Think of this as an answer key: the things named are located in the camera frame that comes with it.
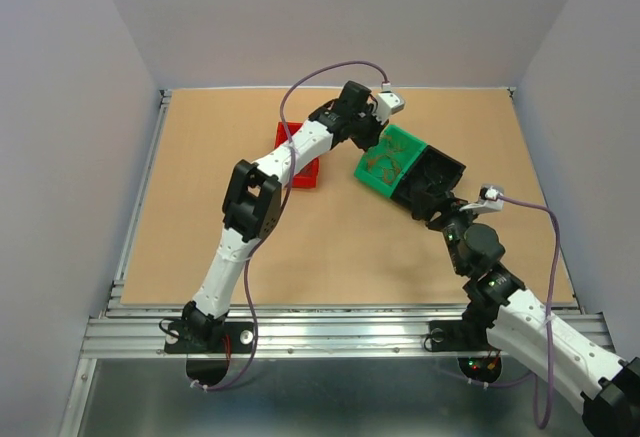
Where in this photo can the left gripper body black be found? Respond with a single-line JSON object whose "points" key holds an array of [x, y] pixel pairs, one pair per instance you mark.
{"points": [[366, 128]]}

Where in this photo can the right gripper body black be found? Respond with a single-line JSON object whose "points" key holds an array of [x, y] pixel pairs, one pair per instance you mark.
{"points": [[452, 222]]}

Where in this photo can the black plastic bin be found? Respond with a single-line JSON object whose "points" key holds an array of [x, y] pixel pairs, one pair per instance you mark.
{"points": [[429, 181]]}

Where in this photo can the green plastic bin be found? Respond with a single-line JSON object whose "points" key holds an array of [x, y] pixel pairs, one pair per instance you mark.
{"points": [[382, 167]]}

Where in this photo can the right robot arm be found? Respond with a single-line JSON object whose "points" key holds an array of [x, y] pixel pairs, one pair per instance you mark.
{"points": [[504, 314]]}

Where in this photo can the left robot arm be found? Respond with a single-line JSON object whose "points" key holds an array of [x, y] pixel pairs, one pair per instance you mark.
{"points": [[252, 205]]}

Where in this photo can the red plastic bin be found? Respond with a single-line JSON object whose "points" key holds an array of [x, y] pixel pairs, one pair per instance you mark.
{"points": [[307, 177]]}

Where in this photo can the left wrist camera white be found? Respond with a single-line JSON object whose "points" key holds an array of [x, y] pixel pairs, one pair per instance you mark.
{"points": [[387, 103]]}

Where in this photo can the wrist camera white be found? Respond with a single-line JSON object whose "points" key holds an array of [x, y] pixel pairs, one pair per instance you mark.
{"points": [[387, 103], [489, 200]]}

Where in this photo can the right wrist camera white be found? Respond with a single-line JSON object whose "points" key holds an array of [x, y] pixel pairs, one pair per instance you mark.
{"points": [[489, 200]]}

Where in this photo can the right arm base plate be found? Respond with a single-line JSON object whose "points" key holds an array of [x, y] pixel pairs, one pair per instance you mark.
{"points": [[451, 335]]}

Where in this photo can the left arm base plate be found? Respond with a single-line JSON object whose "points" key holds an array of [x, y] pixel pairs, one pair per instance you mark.
{"points": [[231, 338]]}

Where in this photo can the aluminium rail frame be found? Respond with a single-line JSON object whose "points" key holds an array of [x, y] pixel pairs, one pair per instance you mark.
{"points": [[125, 332]]}

